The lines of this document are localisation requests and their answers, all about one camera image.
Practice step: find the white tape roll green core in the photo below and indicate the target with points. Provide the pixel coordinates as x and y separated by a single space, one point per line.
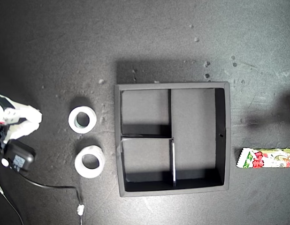
72 119

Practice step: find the black compartment tray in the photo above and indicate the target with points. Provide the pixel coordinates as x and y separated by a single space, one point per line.
194 112

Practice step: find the printed wrapper snack bar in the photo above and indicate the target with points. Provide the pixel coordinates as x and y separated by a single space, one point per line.
260 159

